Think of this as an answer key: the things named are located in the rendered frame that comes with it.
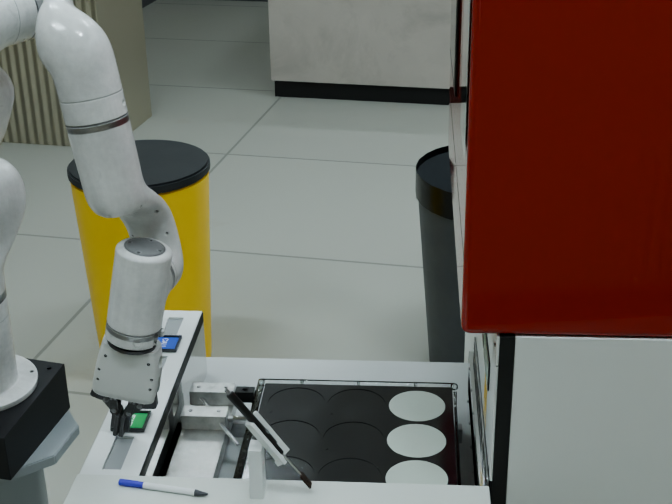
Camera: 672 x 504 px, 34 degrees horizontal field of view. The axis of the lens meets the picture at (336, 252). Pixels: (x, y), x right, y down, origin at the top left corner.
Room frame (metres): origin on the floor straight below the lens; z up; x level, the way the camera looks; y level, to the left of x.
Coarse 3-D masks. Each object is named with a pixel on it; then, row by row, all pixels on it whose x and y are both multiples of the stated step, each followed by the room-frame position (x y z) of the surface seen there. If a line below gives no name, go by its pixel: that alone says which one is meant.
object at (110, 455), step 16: (176, 320) 1.91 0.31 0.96; (192, 320) 1.90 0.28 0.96; (192, 336) 1.83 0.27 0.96; (176, 352) 1.77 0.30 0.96; (176, 368) 1.71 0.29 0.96; (160, 384) 1.66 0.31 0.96; (160, 400) 1.61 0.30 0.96; (160, 416) 1.56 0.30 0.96; (112, 432) 1.51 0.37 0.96; (128, 432) 1.51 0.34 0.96; (144, 432) 1.51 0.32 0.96; (96, 448) 1.47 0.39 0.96; (112, 448) 1.47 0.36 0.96; (128, 448) 1.47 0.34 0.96; (144, 448) 1.47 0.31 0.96; (96, 464) 1.43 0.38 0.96; (112, 464) 1.43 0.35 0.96; (128, 464) 1.42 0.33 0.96
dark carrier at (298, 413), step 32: (288, 384) 1.75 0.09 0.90; (320, 384) 1.75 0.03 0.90; (288, 416) 1.65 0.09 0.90; (320, 416) 1.64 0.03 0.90; (352, 416) 1.64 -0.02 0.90; (384, 416) 1.64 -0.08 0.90; (448, 416) 1.64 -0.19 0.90; (320, 448) 1.55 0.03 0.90; (352, 448) 1.55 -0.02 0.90; (384, 448) 1.54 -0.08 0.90; (448, 448) 1.54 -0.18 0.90; (320, 480) 1.46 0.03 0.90; (352, 480) 1.46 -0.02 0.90; (384, 480) 1.45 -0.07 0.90; (448, 480) 1.45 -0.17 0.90
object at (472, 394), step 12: (468, 360) 1.79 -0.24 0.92; (468, 372) 1.77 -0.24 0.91; (468, 384) 1.77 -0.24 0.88; (480, 384) 1.67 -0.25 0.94; (468, 396) 1.75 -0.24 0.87; (468, 408) 1.73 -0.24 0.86; (480, 432) 1.52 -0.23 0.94; (480, 444) 1.49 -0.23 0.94; (480, 456) 1.46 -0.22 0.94; (480, 468) 1.42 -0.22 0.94; (480, 480) 1.39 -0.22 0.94
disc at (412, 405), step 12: (396, 396) 1.71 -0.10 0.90; (408, 396) 1.70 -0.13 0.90; (420, 396) 1.70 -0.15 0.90; (432, 396) 1.70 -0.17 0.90; (396, 408) 1.67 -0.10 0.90; (408, 408) 1.66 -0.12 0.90; (420, 408) 1.66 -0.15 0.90; (432, 408) 1.66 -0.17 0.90; (444, 408) 1.66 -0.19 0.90; (420, 420) 1.63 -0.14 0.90
